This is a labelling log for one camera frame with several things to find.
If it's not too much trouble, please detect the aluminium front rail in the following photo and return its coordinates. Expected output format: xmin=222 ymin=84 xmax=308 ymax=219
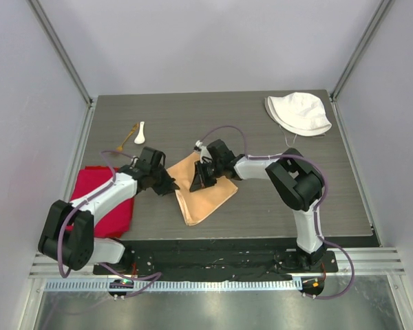
xmin=28 ymin=246 xmax=407 ymax=277

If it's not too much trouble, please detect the red folded cloth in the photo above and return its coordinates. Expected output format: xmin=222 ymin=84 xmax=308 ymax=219
xmin=71 ymin=166 xmax=138 ymax=239

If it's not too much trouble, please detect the right aluminium frame post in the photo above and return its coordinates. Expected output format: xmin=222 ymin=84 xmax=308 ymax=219
xmin=330 ymin=0 xmax=395 ymax=102

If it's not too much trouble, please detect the gold fork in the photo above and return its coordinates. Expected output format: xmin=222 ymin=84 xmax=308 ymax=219
xmin=116 ymin=123 xmax=139 ymax=151

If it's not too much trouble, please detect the peach cloth napkin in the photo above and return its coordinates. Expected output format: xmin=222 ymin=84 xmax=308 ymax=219
xmin=167 ymin=153 xmax=238 ymax=226

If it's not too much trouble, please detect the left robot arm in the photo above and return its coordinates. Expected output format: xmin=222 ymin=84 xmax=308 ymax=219
xmin=38 ymin=146 xmax=179 ymax=278

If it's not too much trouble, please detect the white spoon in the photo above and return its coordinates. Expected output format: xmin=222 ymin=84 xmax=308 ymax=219
xmin=134 ymin=121 xmax=145 ymax=145

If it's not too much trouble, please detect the white slotted cable duct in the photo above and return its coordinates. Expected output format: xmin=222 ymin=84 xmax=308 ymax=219
xmin=44 ymin=278 xmax=302 ymax=292

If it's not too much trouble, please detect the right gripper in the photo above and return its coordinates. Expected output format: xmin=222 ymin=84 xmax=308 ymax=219
xmin=191 ymin=159 xmax=224 ymax=192

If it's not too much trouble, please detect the left aluminium frame post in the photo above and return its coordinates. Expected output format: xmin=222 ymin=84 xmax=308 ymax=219
xmin=26 ymin=0 xmax=93 ymax=107

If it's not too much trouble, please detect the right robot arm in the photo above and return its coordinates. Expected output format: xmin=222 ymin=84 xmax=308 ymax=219
xmin=189 ymin=140 xmax=326 ymax=272

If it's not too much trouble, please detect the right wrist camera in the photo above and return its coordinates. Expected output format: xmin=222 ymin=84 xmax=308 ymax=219
xmin=193 ymin=140 xmax=212 ymax=163

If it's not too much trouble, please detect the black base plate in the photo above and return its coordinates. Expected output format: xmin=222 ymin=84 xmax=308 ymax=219
xmin=110 ymin=238 xmax=339 ymax=282

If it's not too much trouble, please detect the aluminium frame post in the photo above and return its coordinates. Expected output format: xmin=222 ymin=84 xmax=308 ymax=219
xmin=330 ymin=0 xmax=395 ymax=102
xmin=26 ymin=0 xmax=93 ymax=107

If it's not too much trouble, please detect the white bucket hat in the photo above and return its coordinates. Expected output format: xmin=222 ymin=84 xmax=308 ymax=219
xmin=264 ymin=92 xmax=332 ymax=137

